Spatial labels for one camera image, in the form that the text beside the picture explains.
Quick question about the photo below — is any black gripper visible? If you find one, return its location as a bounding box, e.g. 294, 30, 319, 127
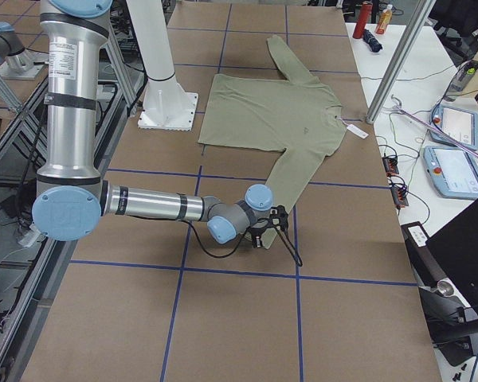
248, 224, 269, 248

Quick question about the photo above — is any olive green long-sleeve shirt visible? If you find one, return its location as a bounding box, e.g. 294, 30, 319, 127
197, 34, 347, 250

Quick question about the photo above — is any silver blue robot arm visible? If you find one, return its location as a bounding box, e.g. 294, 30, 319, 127
32, 1, 273, 244
0, 21, 49, 80

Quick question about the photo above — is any white paper price tag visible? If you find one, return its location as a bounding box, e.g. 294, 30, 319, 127
347, 124, 369, 139

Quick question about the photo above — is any orange black circuit board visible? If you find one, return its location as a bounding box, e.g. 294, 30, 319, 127
382, 156, 399, 177

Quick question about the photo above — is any lower blue teach pendant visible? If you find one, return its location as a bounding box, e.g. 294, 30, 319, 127
423, 146, 478, 200

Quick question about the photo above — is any blue teach pendant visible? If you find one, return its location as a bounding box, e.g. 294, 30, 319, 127
423, 146, 478, 200
430, 104, 478, 150

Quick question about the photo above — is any black laptop computer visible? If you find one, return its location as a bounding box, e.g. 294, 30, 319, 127
427, 199, 478, 314

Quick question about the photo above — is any black monitor stand base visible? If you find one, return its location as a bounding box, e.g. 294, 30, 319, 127
419, 288, 478, 366

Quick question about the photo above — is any folded dark blue umbrella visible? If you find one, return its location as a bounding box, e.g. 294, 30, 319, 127
362, 29, 382, 53

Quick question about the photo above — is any upper blue teach pendant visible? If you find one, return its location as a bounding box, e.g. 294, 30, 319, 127
430, 104, 478, 150

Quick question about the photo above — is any red cylindrical bottle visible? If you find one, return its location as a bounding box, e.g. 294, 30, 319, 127
352, 1, 373, 39

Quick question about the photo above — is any orange drink bottle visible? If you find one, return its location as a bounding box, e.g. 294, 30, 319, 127
375, 4, 393, 35

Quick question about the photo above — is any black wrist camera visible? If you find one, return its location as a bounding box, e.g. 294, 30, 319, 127
269, 205, 288, 232

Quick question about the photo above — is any white camera mast with base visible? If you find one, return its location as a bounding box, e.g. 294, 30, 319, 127
127, 0, 198, 131

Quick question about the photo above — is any aluminium frame post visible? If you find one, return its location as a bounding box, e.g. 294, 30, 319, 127
366, 0, 436, 124

